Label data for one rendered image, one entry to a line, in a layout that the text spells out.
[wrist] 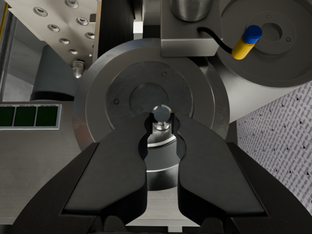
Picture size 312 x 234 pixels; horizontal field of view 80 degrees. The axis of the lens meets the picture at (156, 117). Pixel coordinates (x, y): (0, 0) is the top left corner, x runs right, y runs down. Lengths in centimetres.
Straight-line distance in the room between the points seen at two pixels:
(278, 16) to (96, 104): 20
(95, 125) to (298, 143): 24
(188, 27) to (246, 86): 8
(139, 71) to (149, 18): 45
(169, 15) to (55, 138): 47
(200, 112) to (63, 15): 35
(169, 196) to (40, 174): 33
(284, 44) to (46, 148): 54
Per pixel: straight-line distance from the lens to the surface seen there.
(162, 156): 16
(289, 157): 30
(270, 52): 22
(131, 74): 17
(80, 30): 47
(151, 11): 59
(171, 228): 53
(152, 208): 51
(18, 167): 62
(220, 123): 18
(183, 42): 17
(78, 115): 19
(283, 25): 24
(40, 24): 49
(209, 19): 18
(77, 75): 58
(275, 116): 33
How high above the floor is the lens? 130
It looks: 12 degrees down
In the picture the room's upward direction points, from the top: 180 degrees counter-clockwise
